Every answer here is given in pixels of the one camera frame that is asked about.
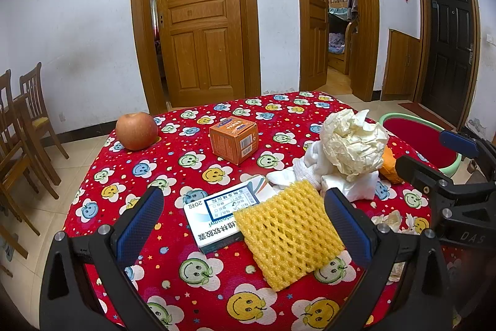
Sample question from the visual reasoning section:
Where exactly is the cream paper ball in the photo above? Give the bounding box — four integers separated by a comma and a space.
320, 108, 389, 182

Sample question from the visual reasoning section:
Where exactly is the yellow foam fruit net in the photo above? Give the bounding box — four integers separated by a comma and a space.
234, 180, 345, 292

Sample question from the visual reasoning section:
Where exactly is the white blue medicine box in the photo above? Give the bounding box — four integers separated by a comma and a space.
180, 175, 278, 255

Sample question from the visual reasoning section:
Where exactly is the orange cardboard box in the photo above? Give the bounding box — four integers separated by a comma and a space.
209, 116, 259, 165

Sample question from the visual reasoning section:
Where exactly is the red green trash bin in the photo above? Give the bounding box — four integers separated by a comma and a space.
379, 113, 462, 177

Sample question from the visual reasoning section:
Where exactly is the red door mat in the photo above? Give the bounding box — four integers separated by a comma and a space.
398, 102, 456, 130

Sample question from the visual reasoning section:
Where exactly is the black entrance door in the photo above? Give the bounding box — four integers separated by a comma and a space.
421, 0, 473, 126

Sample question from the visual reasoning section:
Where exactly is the wooden chair near table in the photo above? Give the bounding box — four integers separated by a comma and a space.
1, 69, 59, 235

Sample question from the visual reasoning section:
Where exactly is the bunk bed with bedding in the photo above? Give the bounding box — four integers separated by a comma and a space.
328, 0, 358, 75

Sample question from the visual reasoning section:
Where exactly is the red smiley flower tablecloth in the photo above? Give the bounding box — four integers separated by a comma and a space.
62, 90, 463, 331

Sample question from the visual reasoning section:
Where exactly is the red apple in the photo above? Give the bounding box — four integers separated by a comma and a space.
115, 112, 158, 151

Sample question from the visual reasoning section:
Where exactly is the open wooden door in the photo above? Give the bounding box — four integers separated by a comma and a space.
305, 0, 329, 90

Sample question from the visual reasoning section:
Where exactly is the closed wooden door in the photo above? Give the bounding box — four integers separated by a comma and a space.
157, 0, 245, 107

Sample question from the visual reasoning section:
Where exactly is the wooden wall cabinet panel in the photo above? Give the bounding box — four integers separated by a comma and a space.
382, 29, 420, 101

